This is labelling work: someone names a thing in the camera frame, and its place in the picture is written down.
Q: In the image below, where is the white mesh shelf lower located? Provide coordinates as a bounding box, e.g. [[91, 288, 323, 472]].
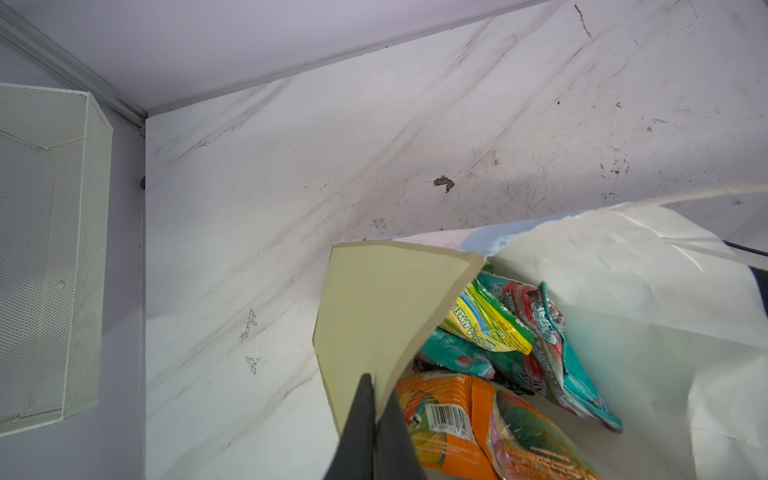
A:
[[1, 84, 113, 436]]

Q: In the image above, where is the white printed paper bag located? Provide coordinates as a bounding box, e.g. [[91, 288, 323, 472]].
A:
[[313, 184, 767, 479]]

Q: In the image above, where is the orange Fox's candy bag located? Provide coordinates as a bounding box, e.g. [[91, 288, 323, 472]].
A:
[[395, 371, 600, 479]]

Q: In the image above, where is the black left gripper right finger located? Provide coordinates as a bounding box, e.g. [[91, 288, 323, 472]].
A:
[[376, 391, 427, 480]]

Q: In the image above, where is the teal Fox's candy bag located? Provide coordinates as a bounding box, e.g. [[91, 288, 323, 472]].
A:
[[478, 272, 623, 433], [417, 328, 535, 395]]

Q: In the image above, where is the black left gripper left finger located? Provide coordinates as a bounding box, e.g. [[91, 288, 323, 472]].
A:
[[324, 373, 376, 480]]

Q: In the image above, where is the green candy bag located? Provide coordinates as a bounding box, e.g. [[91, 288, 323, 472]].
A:
[[439, 263, 535, 355]]

